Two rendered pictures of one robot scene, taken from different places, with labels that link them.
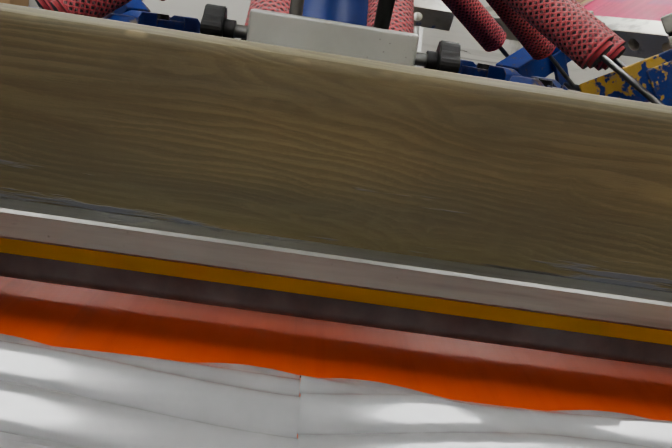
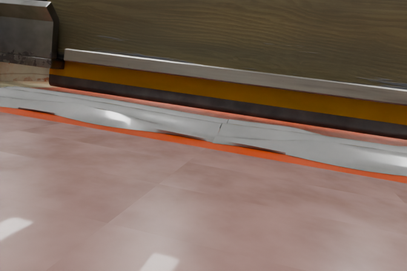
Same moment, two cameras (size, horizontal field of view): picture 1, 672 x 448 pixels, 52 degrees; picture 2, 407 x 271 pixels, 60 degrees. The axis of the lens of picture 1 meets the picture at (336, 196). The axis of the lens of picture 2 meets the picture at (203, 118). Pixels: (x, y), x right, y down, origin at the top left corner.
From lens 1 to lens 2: 9 cm
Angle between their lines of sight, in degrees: 17
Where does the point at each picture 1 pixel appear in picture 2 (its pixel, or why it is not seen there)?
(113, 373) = (147, 107)
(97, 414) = (136, 110)
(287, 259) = (230, 73)
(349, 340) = not seen: hidden behind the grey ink
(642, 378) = not seen: outside the picture
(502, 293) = (338, 88)
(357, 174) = (264, 36)
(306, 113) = (241, 8)
